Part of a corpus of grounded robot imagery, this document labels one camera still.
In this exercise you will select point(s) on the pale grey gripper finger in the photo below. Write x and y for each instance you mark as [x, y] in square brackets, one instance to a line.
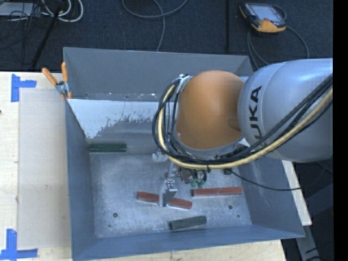
[170, 184]
[169, 196]

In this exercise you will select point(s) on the red-brown flat block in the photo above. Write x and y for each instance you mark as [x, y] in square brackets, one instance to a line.
[146, 196]
[217, 191]

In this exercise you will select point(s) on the dark green flat block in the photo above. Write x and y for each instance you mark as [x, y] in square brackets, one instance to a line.
[187, 222]
[108, 147]

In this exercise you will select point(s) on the grey metal bin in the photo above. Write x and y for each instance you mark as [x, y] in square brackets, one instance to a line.
[130, 189]

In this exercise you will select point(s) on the pale wood board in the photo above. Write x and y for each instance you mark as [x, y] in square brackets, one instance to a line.
[40, 159]

